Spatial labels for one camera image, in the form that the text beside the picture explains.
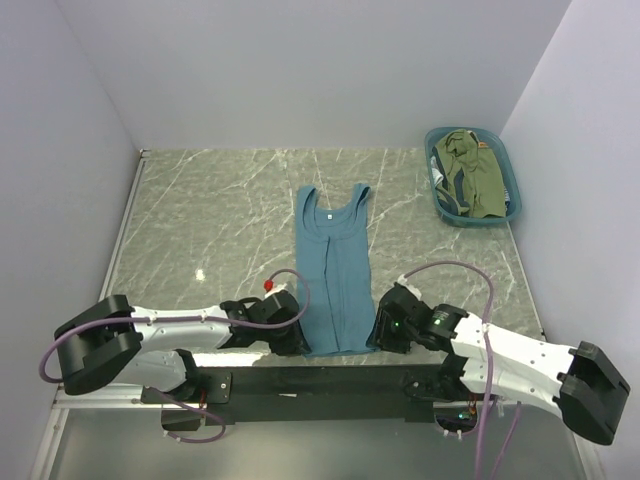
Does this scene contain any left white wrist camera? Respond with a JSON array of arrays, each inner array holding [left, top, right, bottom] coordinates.
[[264, 279, 289, 298]]

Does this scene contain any dark blue garment in basket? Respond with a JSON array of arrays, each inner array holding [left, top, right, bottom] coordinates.
[[430, 153, 470, 217]]

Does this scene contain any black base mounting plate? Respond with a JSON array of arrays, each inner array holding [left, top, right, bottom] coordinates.
[[142, 363, 496, 427]]

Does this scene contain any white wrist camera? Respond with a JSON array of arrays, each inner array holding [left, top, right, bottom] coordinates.
[[264, 279, 289, 298], [397, 275, 422, 300]]

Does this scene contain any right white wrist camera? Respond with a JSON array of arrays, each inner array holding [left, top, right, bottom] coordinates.
[[397, 275, 422, 300]]

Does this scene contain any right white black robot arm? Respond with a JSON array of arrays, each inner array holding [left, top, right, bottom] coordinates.
[[368, 284, 631, 446]]

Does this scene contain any teal plastic laundry basket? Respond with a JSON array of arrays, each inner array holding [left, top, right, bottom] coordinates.
[[424, 127, 522, 228]]

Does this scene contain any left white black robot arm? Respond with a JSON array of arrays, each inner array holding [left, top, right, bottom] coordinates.
[[54, 288, 311, 402]]

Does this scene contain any olive green tank top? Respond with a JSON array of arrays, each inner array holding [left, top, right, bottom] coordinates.
[[431, 129, 507, 219]]

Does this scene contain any blue tank top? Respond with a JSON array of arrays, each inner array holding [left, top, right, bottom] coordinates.
[[295, 183, 376, 356]]

